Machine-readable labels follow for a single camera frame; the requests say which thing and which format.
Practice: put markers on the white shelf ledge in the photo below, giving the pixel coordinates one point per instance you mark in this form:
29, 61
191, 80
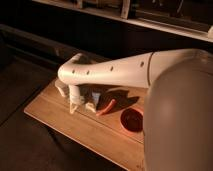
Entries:
169, 28

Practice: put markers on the white paper cup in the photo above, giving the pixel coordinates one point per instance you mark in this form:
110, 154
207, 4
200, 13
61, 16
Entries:
62, 88

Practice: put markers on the blue sponge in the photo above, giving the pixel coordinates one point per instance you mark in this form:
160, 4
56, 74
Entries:
96, 97

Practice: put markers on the red ceramic bowl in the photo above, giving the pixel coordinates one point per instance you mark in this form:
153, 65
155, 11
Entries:
132, 120

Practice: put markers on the orange carrot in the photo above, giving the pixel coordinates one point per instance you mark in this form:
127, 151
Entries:
109, 106

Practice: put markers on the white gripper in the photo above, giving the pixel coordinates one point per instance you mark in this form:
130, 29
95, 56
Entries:
77, 98

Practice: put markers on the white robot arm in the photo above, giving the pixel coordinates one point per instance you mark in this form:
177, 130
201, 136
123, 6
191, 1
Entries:
178, 110

